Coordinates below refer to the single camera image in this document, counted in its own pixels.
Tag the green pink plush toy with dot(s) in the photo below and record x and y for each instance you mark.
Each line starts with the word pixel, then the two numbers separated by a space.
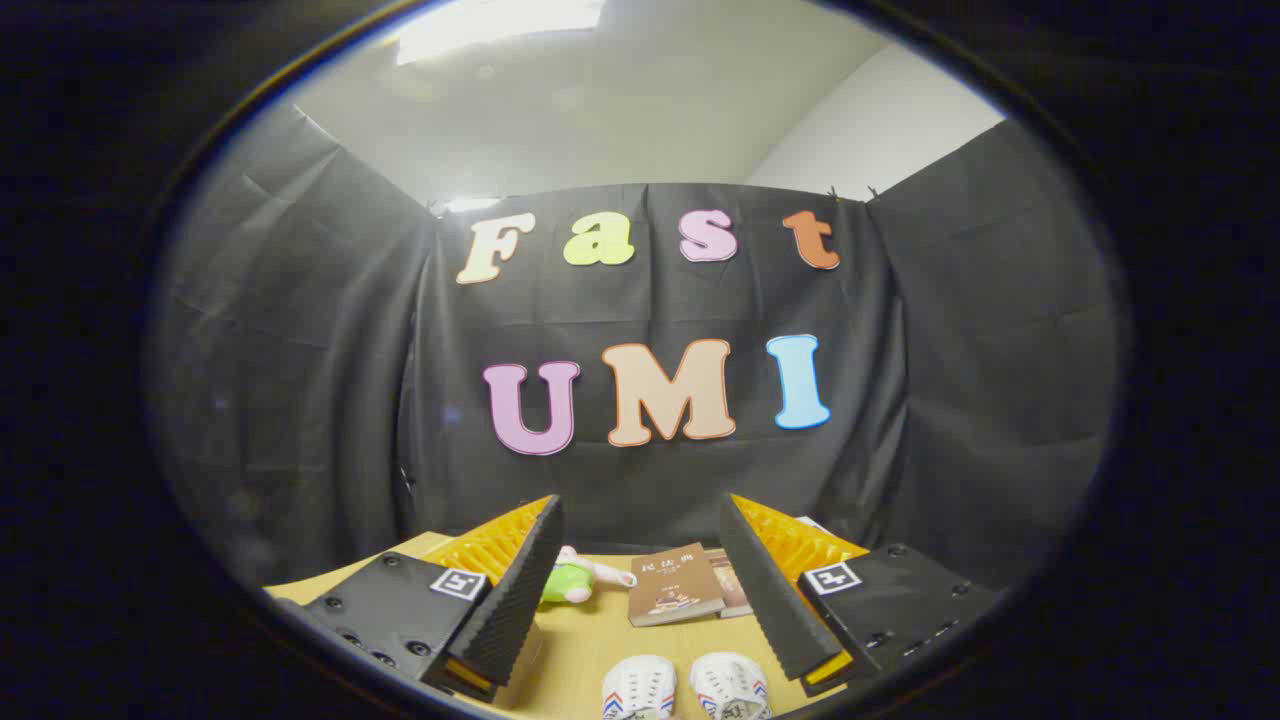
pixel 568 582

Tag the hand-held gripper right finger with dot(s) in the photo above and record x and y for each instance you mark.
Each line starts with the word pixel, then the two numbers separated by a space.
pixel 765 590

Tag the white shoe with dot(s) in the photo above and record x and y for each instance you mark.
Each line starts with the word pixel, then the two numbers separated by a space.
pixel 730 688
pixel 638 690

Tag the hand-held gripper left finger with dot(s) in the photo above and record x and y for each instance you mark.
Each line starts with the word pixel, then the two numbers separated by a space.
pixel 520 590

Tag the ceiling light panel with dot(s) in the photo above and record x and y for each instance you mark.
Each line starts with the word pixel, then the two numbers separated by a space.
pixel 495 25

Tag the pinkish brown cover book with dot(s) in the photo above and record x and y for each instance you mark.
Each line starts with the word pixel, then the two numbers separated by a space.
pixel 732 590

